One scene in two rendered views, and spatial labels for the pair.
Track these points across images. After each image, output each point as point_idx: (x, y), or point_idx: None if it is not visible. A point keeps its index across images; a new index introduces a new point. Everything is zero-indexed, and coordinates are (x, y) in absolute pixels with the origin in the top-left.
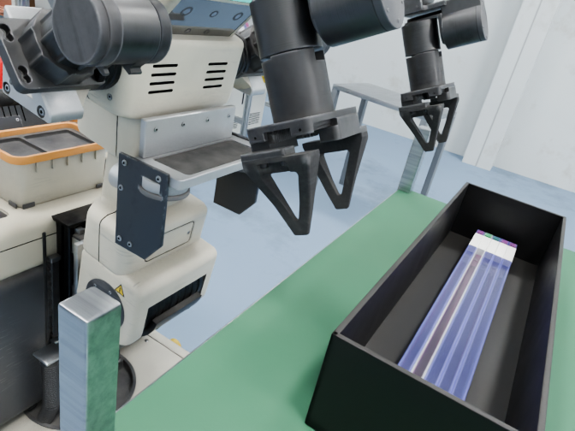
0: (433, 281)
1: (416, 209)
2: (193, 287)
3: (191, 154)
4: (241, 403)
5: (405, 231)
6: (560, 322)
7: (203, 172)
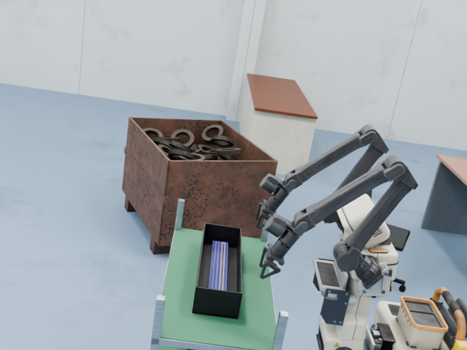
0: (231, 285)
1: (259, 332)
2: (322, 346)
3: (331, 271)
4: (250, 249)
5: (254, 312)
6: (183, 290)
7: (315, 264)
